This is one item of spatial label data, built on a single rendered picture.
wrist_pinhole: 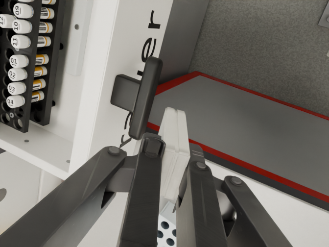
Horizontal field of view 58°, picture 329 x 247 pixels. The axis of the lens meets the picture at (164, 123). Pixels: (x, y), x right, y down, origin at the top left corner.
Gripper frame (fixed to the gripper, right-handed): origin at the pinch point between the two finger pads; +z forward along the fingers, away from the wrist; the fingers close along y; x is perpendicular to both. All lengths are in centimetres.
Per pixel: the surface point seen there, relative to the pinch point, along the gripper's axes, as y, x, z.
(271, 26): 32, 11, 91
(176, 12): -1, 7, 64
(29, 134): -15.5, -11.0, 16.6
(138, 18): -4.7, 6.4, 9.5
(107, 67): -5.9, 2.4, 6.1
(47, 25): -13.9, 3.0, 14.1
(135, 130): -2.5, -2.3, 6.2
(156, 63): -2.2, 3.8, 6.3
